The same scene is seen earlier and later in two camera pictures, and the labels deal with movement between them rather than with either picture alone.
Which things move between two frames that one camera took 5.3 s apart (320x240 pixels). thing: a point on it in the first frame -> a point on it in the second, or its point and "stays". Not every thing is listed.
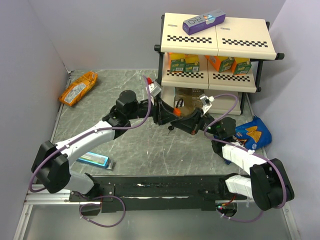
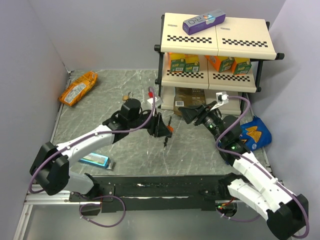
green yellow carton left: x=177 y=62 stays
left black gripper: x=159 y=107 -> x=157 y=127
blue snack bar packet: x=95 y=159 stays
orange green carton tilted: x=221 y=63 stays
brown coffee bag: x=188 y=100 stays
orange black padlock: x=177 y=111 -> x=170 y=128
